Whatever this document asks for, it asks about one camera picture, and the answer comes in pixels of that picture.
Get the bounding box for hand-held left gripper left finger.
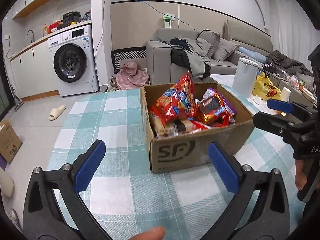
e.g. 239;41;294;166
22;139;112;240

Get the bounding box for black pressure cooker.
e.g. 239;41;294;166
62;12;82;27

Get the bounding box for teal checked tablecloth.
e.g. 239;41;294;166
47;85;300;240

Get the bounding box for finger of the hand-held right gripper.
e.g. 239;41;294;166
252;111;308;143
267;99;315;122

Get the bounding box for red chip bag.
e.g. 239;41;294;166
148;70;200;125

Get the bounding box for white washing machine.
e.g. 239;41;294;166
48;24;100;97

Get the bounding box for purple snack bag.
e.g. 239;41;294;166
202;87;237;125

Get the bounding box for person's left hand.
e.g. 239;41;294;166
117;226;166;240

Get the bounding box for brown cardboard box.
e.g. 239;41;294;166
140;82;255;174

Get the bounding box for gray sofa pillow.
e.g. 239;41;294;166
212;39;240;62
197;30;222;58

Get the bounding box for beige sofa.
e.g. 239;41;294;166
146;19;274;85

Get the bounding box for white paper cup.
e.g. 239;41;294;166
279;87;292;103

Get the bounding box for cardboard box with tissue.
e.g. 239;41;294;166
0;117;23;164

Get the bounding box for pile of gray clothes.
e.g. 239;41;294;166
170;37;212;79

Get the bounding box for clear cracker pack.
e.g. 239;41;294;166
149;112;193;139

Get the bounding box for pink cloth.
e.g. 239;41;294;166
116;62;149;90

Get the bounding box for white marble table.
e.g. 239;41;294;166
209;74;253;98

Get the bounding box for white rounded object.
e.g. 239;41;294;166
0;172;14;198

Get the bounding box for white lower cabinets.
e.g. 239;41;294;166
10;40;60;99

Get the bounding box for red gold cookie packet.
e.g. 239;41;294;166
197;90;234;128

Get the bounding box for black white patterned basket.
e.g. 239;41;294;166
111;47;147;74

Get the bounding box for person's right hand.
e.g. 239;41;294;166
294;159;307;191

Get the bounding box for yellow plastic bag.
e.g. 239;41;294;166
252;73;282;98

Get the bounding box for person's right forearm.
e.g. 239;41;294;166
285;192;320;240

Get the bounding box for dark green jacket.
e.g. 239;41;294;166
266;50;313;77

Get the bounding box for beige slipper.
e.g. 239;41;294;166
49;105;67;121

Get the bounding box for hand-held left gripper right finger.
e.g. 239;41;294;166
200;142;290;240

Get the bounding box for dark glass door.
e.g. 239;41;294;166
0;44;10;120

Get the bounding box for white wall power adapter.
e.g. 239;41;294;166
162;14;177;28

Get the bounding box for red packet black stripe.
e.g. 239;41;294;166
191;120;213;132

